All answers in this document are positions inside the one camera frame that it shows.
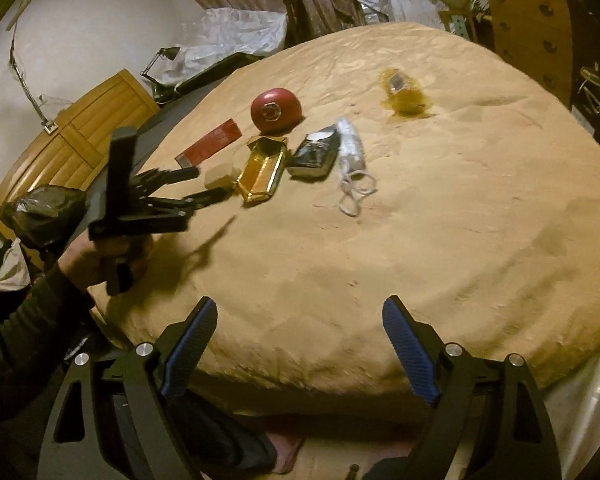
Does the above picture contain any beige sponge block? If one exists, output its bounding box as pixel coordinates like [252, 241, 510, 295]
[203, 162, 241, 192]

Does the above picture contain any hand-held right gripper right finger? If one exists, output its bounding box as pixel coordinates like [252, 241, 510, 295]
[382, 295, 563, 480]

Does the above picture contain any white wall cable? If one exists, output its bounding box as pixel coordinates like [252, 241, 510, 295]
[7, 0, 73, 136]

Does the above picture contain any yellow plastic wrapper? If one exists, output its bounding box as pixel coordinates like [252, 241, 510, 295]
[379, 68, 435, 118]

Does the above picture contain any wooden chest of drawers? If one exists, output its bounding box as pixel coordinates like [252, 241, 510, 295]
[481, 0, 581, 108]

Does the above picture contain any dark foil packet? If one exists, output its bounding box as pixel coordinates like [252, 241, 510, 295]
[286, 129, 342, 181]

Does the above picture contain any gold plastic tray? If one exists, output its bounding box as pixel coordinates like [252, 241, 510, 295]
[235, 134, 288, 207]

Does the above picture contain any pink slipper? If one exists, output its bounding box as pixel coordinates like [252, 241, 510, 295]
[265, 432, 306, 476]

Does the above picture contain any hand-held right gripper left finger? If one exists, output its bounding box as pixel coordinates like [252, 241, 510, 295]
[37, 296, 218, 480]

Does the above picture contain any black desk lamp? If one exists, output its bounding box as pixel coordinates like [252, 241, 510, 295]
[140, 46, 182, 101]

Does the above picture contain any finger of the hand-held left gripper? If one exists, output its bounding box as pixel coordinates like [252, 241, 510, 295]
[147, 189, 231, 213]
[130, 166, 201, 193]

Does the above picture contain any black trash bag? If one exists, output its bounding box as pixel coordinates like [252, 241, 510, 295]
[0, 185, 88, 261]

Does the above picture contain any wooden slatted panel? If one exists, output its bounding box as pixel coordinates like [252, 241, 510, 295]
[0, 69, 161, 241]

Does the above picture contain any red round ball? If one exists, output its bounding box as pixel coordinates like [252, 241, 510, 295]
[250, 87, 303, 136]

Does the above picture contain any red carton box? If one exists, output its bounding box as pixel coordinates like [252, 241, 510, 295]
[174, 119, 243, 168]

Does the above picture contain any person's left hand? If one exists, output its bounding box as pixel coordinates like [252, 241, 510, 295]
[57, 235, 153, 292]

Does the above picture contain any person's left forearm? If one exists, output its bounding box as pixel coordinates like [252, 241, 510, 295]
[0, 247, 96, 421]

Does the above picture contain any orange fleece blanket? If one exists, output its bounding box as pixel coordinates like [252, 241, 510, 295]
[87, 21, 600, 418]

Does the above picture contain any white cloth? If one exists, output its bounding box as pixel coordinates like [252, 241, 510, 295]
[0, 237, 31, 293]

